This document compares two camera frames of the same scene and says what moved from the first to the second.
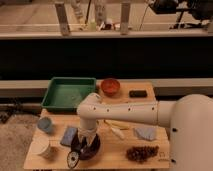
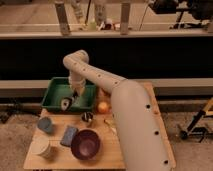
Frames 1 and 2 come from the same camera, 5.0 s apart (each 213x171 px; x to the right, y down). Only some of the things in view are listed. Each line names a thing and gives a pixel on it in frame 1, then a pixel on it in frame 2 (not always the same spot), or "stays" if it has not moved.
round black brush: (72, 159) -> (65, 103)
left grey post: (64, 26) stays
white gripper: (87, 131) -> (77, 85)
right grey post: (125, 18) stays
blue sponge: (68, 135) stays
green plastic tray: (67, 93) stays
